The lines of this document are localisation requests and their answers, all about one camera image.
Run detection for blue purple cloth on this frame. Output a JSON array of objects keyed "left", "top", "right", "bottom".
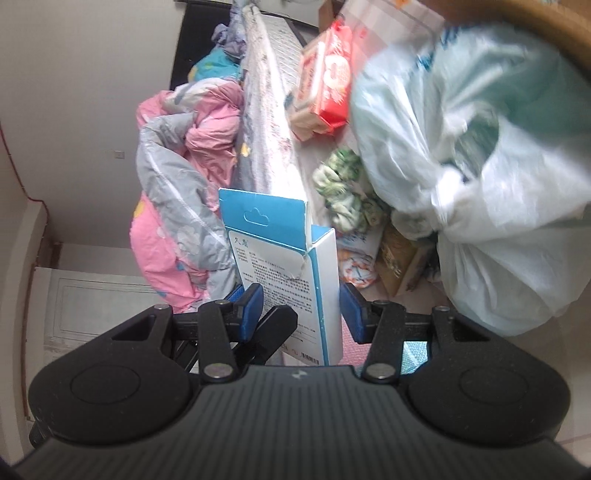
[{"left": 211, "top": 14, "right": 245, "bottom": 61}]

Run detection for large cardboard box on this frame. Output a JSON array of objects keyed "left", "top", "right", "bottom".
[{"left": 485, "top": 0, "right": 591, "bottom": 93}]

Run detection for brown printed packet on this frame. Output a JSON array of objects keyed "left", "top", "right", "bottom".
[{"left": 376, "top": 224, "right": 432, "bottom": 296}]

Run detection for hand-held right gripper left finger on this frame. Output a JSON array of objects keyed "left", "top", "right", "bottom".
[{"left": 108, "top": 282, "right": 265, "bottom": 385}]

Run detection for bed mattress with floral sheet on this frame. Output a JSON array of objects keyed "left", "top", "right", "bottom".
[{"left": 231, "top": 0, "right": 319, "bottom": 208}]

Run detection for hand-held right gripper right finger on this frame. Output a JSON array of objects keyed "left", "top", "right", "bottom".
[{"left": 338, "top": 281, "right": 491, "bottom": 384}]

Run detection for pink and grey quilt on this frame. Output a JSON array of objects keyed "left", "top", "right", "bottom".
[{"left": 129, "top": 78, "right": 245, "bottom": 312}]

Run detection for white panelled door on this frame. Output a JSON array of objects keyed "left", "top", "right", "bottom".
[{"left": 32, "top": 265, "right": 160, "bottom": 352}]

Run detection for blue and white carton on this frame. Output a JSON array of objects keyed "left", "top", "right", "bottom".
[{"left": 218, "top": 187, "right": 345, "bottom": 366}]

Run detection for white orange printed packet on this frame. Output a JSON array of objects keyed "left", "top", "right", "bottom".
[{"left": 336, "top": 228, "right": 384, "bottom": 289}]

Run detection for red wet wipes pack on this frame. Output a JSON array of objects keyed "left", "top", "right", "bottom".
[{"left": 288, "top": 25, "right": 356, "bottom": 141}]

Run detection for black bed headboard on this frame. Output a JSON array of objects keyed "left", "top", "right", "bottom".
[{"left": 170, "top": 0, "right": 232, "bottom": 90}]

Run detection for white plastic bag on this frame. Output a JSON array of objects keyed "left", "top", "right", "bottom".
[{"left": 351, "top": 23, "right": 591, "bottom": 337}]

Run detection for teal pillow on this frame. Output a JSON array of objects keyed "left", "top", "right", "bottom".
[{"left": 188, "top": 46, "right": 243, "bottom": 84}]

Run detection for green floral cloth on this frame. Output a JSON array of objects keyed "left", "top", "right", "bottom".
[{"left": 313, "top": 148, "right": 393, "bottom": 232}]

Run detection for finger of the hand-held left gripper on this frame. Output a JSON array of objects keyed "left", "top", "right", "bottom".
[{"left": 235, "top": 305, "right": 298, "bottom": 367}]

